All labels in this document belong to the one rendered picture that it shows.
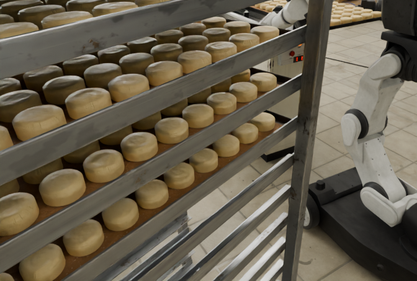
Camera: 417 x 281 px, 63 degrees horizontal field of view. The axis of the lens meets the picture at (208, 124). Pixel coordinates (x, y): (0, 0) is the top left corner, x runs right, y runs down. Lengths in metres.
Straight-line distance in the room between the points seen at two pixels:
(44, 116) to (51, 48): 0.09
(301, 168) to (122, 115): 0.47
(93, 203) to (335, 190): 1.61
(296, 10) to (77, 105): 1.01
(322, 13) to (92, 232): 0.48
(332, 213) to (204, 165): 1.29
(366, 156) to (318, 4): 1.21
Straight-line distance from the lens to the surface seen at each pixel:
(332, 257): 1.86
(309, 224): 1.86
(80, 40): 0.34
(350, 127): 1.68
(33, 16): 0.43
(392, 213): 1.69
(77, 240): 0.50
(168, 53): 0.53
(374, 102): 1.62
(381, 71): 1.52
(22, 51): 0.32
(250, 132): 0.65
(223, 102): 0.57
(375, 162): 1.75
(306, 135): 0.71
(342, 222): 1.78
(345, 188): 1.93
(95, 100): 0.40
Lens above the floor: 1.41
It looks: 30 degrees down
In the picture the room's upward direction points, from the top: 3 degrees counter-clockwise
